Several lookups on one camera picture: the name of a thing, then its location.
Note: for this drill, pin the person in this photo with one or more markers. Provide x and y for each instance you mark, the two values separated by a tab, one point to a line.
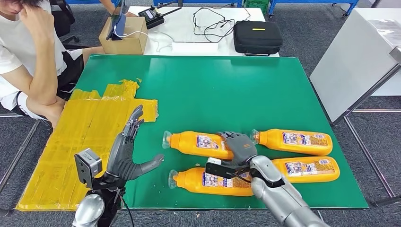
18	50

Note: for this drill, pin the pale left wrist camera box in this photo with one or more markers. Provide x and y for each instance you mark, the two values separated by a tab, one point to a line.
87	164

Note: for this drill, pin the white side table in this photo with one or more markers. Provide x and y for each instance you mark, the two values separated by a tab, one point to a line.
351	62

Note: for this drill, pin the brown cardboard box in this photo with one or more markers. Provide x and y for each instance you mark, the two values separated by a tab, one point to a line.
131	44

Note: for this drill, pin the yellow taped cardboard mat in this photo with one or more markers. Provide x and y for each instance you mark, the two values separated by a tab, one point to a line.
78	141

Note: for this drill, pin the green plastic crate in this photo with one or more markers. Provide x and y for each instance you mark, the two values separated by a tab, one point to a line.
257	4

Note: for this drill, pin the tablet in blue case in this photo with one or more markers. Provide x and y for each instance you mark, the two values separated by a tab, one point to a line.
120	23

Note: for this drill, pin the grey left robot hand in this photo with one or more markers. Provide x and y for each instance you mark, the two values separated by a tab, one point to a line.
122	159

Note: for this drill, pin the black radio with antennas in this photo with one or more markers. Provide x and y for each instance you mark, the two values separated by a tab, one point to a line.
150	15

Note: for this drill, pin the black carrying case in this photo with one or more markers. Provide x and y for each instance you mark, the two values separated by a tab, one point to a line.
257	37

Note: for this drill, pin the grey metal table leg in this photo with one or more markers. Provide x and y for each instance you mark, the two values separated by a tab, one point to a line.
22	150
369	157

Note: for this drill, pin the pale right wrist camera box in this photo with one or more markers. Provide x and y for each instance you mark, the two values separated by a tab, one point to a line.
222	170

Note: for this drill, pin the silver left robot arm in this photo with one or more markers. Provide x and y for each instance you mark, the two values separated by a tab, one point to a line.
89	210

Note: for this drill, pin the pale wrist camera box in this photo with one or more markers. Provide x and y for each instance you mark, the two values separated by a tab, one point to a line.
87	164
222	170

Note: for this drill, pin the black office chair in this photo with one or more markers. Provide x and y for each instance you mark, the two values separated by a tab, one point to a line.
64	15

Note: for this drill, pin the person's hand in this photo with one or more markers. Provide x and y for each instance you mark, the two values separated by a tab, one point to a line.
39	20

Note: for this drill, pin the blue metal rack frame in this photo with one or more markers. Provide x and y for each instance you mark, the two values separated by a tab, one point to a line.
87	1
219	4
313	1

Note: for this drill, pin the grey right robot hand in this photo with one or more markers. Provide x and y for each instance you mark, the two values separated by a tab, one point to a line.
242	148

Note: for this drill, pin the white power strip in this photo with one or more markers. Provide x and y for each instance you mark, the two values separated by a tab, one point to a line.
194	47

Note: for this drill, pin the clear sheet of paper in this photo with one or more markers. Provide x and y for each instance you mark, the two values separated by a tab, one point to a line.
388	29

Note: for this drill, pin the orange detergent bottle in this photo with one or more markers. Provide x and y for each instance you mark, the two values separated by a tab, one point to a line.
313	178
184	144
191	183
272	141

